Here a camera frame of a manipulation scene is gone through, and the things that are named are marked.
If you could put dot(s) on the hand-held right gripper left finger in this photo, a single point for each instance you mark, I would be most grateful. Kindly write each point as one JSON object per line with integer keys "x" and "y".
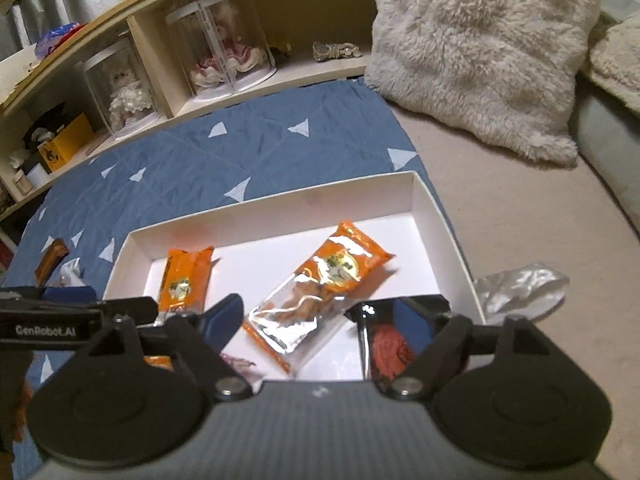
{"x": 222, "y": 320}

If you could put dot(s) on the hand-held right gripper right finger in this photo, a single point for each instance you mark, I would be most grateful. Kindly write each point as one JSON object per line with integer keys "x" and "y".
{"x": 440, "y": 345}

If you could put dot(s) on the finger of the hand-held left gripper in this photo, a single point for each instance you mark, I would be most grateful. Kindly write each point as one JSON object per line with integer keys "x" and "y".
{"x": 70, "y": 294}
{"x": 135, "y": 307}

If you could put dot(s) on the black snack packet red circle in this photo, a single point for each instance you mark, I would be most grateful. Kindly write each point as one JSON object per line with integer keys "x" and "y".
{"x": 387, "y": 345}

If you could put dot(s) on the orange snack packet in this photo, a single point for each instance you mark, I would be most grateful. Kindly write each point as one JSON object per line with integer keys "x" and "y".
{"x": 330, "y": 280}
{"x": 187, "y": 280}

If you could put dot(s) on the white cardboard box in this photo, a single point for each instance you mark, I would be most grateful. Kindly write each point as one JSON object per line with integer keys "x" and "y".
{"x": 280, "y": 230}

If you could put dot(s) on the clear snack wrapper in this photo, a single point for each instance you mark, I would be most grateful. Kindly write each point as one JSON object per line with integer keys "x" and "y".
{"x": 67, "y": 272}

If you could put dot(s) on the brown snack bar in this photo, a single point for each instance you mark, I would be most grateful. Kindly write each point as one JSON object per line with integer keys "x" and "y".
{"x": 50, "y": 260}

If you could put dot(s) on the white plastic wrapper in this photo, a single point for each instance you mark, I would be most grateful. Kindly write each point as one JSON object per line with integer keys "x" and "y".
{"x": 522, "y": 287}

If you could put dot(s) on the white cup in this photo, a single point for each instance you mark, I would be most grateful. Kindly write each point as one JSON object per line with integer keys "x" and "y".
{"x": 36, "y": 176}

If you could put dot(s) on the yellow box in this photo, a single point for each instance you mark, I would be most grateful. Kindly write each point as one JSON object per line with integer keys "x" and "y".
{"x": 65, "y": 145}

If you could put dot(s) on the beige bed sheet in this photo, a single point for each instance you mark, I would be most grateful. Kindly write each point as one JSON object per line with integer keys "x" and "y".
{"x": 525, "y": 210}

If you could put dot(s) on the blue blanket white triangles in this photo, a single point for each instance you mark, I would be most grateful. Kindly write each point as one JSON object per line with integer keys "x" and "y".
{"x": 200, "y": 160}

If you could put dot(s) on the black bag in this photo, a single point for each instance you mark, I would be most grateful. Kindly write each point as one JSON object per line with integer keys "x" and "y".
{"x": 45, "y": 122}

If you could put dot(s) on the clear doll display dome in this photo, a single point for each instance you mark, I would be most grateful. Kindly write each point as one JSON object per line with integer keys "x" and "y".
{"x": 220, "y": 42}
{"x": 122, "y": 92}

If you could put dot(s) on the blue red plastic bag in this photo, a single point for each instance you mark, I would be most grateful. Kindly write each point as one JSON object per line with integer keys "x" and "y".
{"x": 57, "y": 40}

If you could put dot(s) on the grey green cushion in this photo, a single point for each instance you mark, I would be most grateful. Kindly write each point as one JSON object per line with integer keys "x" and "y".
{"x": 612, "y": 150}

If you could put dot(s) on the small grey ornament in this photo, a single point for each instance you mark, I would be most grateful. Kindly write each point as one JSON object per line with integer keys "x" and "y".
{"x": 336, "y": 51}

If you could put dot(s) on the wooden shelf unit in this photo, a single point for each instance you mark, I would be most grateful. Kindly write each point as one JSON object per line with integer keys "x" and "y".
{"x": 165, "y": 15}

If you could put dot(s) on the fluffy white pillow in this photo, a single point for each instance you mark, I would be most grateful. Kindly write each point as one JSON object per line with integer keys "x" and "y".
{"x": 475, "y": 45}

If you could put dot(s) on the light fluffy blanket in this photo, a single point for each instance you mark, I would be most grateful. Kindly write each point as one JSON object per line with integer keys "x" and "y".
{"x": 617, "y": 60}

